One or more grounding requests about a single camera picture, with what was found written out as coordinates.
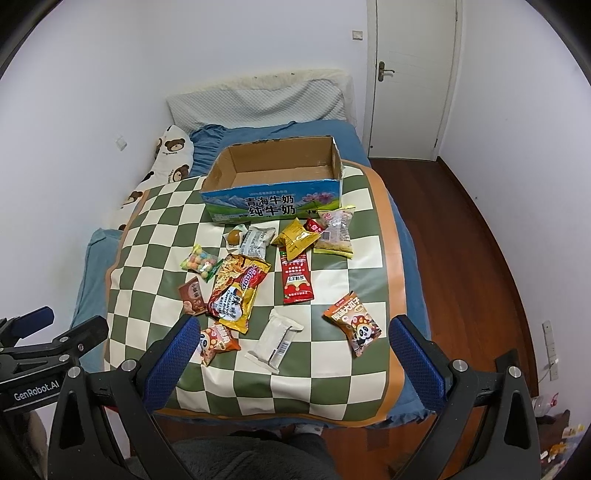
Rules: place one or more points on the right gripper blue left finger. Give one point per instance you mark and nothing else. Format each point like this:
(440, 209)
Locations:
(165, 360)

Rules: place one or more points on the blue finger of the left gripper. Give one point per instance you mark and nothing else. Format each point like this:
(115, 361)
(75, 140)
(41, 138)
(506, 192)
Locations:
(23, 326)

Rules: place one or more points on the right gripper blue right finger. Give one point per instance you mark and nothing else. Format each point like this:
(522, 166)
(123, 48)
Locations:
(421, 362)

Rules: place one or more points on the small orange panda packet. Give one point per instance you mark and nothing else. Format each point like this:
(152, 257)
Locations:
(215, 340)

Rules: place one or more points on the brown small cookie packet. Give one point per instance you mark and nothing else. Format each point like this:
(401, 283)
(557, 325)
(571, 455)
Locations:
(191, 297)

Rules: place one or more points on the white snack bar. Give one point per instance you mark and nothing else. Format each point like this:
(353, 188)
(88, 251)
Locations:
(274, 342)

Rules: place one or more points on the packaged braised egg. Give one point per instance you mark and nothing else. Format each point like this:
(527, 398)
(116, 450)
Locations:
(233, 239)

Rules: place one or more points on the small red triangular packet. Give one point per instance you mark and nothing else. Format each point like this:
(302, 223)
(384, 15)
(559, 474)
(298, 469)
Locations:
(313, 226)

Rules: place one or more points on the clear bag of snacks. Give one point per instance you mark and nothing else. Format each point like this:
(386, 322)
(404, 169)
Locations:
(335, 238)

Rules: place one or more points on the blue bed sheet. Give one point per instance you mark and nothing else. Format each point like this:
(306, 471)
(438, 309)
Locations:
(208, 142)

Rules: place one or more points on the orange panda biscuit packet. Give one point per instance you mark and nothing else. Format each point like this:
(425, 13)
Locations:
(354, 319)

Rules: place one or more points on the large yellow orange snack bag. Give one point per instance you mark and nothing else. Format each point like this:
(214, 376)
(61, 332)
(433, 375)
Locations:
(234, 290)

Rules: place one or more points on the green white checkered mat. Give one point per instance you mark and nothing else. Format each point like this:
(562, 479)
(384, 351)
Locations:
(319, 377)

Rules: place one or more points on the colourful candy bag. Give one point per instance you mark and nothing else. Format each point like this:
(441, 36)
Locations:
(201, 262)

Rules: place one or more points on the white power strip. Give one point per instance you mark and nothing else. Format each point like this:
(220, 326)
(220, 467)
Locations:
(552, 356)

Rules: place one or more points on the long red snack packet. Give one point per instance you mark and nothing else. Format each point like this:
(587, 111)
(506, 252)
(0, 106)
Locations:
(296, 278)

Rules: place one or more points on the yellow snack packet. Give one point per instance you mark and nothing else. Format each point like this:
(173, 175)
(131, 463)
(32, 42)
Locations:
(295, 239)

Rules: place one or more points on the grey white snack packet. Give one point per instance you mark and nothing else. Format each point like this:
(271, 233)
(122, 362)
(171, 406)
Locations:
(255, 241)

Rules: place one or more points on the bear print pillow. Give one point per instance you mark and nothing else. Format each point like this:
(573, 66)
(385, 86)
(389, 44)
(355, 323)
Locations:
(172, 163)

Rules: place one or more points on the open cardboard milk box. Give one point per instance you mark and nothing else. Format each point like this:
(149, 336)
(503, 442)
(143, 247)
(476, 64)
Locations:
(274, 179)

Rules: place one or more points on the striped grey pillow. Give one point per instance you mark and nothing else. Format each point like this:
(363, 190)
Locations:
(301, 102)

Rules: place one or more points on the white door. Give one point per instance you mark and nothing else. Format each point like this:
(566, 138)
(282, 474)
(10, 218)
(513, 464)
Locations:
(406, 114)

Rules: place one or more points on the wall socket left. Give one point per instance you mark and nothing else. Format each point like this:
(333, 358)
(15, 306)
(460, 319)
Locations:
(121, 143)

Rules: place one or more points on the brass door handle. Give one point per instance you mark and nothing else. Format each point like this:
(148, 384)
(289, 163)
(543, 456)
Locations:
(383, 71)

